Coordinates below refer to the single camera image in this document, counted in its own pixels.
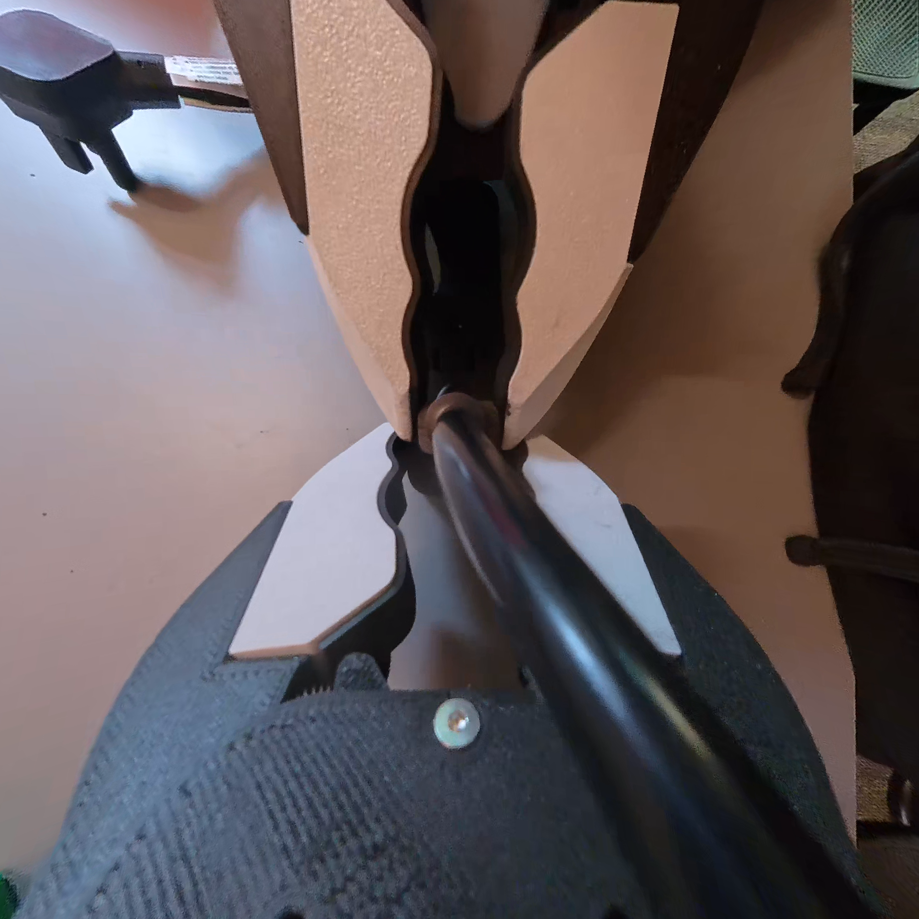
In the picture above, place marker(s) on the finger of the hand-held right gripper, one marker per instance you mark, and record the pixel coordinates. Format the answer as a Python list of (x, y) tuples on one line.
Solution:
[(359, 179), (581, 179)]

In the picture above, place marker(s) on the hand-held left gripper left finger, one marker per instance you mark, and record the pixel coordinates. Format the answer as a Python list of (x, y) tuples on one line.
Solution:
[(316, 560)]

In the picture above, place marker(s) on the pale green mesh chair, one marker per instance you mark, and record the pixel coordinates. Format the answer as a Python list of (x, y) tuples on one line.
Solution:
[(890, 36)]

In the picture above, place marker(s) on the black power strip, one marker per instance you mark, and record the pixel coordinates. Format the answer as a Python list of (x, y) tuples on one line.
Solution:
[(459, 344)]

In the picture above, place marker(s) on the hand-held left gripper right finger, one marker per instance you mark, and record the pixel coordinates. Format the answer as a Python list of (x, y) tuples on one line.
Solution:
[(610, 545)]

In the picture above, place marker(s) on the green plastic bin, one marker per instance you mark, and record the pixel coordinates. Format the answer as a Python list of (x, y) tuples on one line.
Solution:
[(7, 897)]

